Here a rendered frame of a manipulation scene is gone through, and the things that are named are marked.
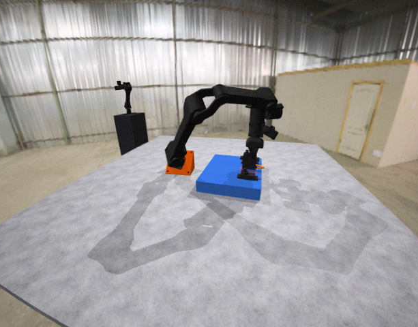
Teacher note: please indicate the blue flat deck plate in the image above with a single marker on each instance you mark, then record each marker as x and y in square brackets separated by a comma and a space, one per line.
[224, 176]

